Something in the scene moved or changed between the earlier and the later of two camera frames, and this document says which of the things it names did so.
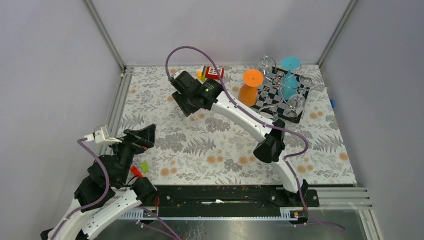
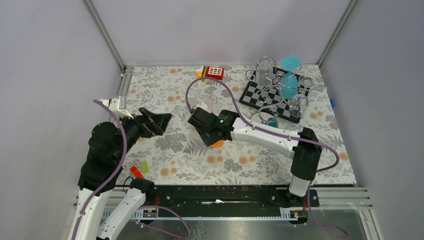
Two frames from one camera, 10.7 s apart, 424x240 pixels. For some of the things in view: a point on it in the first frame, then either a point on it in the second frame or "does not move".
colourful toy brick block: (210, 72) does not move
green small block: (145, 167) does not move
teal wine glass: (287, 86) does not move
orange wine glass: (248, 93) → (219, 144)
